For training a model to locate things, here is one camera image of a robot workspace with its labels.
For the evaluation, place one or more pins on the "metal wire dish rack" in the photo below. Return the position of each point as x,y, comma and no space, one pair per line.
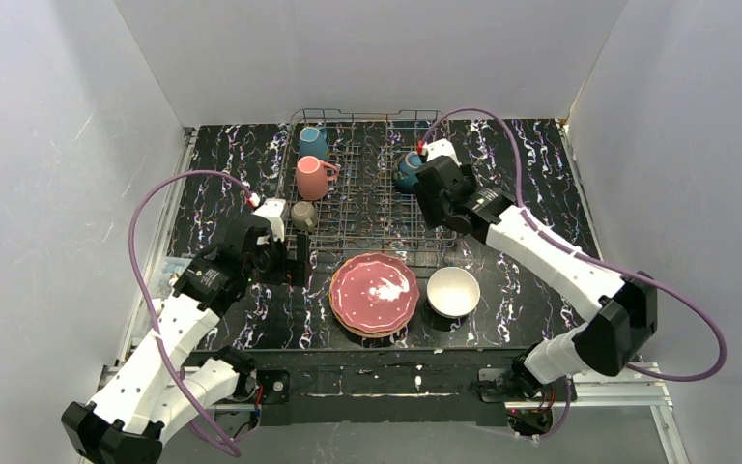
362,210

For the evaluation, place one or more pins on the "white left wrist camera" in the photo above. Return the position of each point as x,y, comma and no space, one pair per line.
272,209

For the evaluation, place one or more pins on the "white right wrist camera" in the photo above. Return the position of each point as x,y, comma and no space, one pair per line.
437,153

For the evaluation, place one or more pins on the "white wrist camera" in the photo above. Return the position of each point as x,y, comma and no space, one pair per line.
272,209
437,153

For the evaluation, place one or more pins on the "beige ceramic mug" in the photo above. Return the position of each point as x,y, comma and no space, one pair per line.
304,216

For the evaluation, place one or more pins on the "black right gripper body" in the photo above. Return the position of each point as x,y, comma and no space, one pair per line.
431,194

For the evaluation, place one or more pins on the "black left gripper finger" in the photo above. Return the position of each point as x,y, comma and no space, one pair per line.
282,268
304,256

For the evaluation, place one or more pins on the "clear plastic storage box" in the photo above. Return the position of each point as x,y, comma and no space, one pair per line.
165,273

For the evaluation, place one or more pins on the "pink ceramic mug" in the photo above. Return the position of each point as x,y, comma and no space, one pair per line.
313,176

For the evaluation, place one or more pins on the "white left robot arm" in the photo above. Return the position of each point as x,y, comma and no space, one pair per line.
147,401

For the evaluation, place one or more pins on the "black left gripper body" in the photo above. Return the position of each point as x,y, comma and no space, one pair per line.
282,262

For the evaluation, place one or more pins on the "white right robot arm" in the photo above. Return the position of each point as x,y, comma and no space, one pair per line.
619,314

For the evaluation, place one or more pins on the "white ceramic bowl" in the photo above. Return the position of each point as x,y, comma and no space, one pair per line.
453,292

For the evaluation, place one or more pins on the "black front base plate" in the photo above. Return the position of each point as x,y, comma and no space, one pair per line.
390,385

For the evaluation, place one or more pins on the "blue ceramic mug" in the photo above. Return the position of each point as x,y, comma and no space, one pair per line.
313,142

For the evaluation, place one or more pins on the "brown beige bowl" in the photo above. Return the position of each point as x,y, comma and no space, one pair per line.
403,176

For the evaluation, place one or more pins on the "pink polka dot plate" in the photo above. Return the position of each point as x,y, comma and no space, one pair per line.
376,264

